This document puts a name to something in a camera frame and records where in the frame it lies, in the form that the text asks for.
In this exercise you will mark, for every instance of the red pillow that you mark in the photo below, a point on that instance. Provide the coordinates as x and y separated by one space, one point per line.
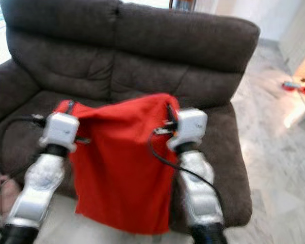
122 168

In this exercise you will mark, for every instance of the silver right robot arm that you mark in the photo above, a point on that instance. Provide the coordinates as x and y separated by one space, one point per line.
203 193

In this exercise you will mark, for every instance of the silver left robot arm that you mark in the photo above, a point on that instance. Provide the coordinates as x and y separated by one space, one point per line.
35 193

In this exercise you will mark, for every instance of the dark brown two-seat sofa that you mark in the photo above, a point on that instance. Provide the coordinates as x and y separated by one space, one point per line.
147 56

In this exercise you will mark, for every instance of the red items on floor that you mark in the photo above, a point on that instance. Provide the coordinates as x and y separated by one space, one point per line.
297 87

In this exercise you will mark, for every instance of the cream wooden cabinet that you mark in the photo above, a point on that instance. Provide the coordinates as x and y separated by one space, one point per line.
302 35

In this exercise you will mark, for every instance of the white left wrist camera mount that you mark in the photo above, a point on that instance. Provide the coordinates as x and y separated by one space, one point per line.
61 129

